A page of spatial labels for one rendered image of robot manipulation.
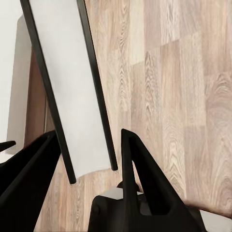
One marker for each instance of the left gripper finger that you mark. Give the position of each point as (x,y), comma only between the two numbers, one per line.
(6,145)

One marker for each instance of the bench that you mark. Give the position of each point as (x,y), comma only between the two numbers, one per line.
(29,113)

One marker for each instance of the hardback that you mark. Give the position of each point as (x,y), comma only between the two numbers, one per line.
(63,46)

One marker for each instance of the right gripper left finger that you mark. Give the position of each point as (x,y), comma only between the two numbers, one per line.
(24,182)

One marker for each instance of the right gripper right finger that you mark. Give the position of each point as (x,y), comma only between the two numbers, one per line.
(168,212)

